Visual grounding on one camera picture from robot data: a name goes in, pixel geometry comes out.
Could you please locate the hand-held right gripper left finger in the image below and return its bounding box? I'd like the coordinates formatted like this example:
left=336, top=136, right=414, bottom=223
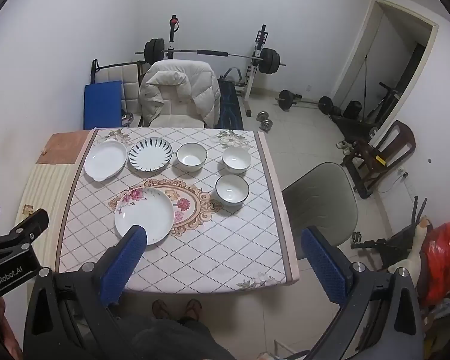
left=24, top=225, right=148, bottom=360

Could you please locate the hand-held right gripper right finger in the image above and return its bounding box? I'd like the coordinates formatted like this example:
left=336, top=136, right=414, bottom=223
left=302, top=226, right=424, bottom=360

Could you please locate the white floral plate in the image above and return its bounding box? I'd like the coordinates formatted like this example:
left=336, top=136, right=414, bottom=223
left=114, top=187, right=175, bottom=246

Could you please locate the white bowl with dark rim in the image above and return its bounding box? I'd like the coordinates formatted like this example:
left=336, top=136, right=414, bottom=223
left=214, top=174, right=248, bottom=207

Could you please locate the short barbell with black plates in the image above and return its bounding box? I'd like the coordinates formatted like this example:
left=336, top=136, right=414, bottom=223
left=275, top=89, right=334, bottom=115

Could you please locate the long barbell with black plates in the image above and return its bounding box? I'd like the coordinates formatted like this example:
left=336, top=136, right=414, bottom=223
left=135, top=38, right=287, bottom=75

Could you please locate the beige striped table cover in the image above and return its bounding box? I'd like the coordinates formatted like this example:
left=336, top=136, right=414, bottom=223
left=15, top=163, right=79, bottom=271

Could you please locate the person's left foot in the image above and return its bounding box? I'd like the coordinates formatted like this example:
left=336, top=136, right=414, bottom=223
left=152, top=299, right=169, bottom=320

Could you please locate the person's foot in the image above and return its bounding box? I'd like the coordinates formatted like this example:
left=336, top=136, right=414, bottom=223
left=184, top=299, right=203, bottom=321
left=152, top=299, right=169, bottom=320

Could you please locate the black pedal exerciser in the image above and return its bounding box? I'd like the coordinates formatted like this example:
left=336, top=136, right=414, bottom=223
left=350, top=229, right=421, bottom=271

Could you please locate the grey office chair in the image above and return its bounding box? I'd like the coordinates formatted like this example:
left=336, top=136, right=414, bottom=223
left=281, top=162, right=359, bottom=261

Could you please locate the person's right foot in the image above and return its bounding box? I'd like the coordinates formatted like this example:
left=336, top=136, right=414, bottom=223
left=184, top=299, right=203, bottom=321

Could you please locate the brown mat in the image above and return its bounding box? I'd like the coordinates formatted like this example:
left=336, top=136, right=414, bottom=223
left=35, top=131, right=94, bottom=165

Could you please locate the white plush duck toy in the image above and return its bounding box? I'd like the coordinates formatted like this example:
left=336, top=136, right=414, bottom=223
left=388, top=217, right=434, bottom=274

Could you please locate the patterned floral tablecloth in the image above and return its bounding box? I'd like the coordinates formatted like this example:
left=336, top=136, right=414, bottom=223
left=56, top=127, right=300, bottom=295

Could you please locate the white oval plate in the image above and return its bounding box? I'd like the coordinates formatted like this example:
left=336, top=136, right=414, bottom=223
left=83, top=139, right=128, bottom=182

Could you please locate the blue striped plate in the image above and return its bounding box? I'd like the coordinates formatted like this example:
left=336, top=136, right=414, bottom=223
left=129, top=137, right=173, bottom=170

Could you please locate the red plastic bag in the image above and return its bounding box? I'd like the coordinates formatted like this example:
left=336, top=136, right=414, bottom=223
left=420, top=222, right=450, bottom=306

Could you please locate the dark wooden chair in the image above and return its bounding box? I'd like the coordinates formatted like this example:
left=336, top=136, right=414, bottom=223
left=339, top=120, right=417, bottom=199

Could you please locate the blue foam pad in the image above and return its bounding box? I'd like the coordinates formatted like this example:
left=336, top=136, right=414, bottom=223
left=83, top=80, right=124, bottom=130

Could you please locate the black exercise machine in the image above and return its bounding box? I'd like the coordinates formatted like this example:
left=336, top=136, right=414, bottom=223
left=330, top=82, right=400, bottom=139

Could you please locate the cream upholstered chair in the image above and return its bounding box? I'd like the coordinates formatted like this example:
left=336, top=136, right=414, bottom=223
left=147, top=114, right=206, bottom=129

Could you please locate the cream quilted chair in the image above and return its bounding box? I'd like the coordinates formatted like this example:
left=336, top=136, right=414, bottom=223
left=94, top=63, right=143, bottom=121

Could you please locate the white puffer jacket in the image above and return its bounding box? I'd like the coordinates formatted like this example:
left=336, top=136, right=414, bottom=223
left=139, top=60, right=221, bottom=128

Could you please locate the dark weight bench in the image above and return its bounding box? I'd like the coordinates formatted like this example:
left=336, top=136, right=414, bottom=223
left=215, top=77, right=245, bottom=130

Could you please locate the white weight rack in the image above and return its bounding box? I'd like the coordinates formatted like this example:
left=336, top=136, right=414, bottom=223
left=167, top=15, right=271, bottom=118

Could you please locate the doorway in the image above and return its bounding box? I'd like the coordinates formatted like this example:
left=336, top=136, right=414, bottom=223
left=330, top=0, right=440, bottom=128

